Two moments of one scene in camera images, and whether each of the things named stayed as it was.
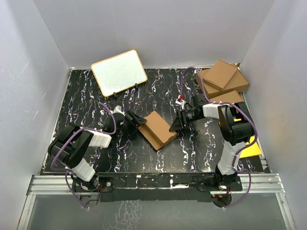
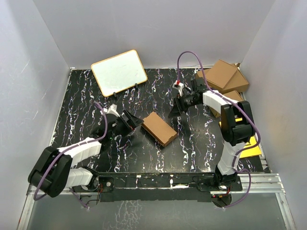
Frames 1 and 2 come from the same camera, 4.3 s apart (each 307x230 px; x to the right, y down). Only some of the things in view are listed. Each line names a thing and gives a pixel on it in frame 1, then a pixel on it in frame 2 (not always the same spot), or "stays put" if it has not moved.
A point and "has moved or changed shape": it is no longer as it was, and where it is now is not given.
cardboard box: (155, 131) has moved or changed shape
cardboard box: (233, 97) stays put
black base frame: (168, 187) stays put
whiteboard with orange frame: (119, 72) stays put
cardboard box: (220, 74) stays put
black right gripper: (176, 125) to (179, 105)
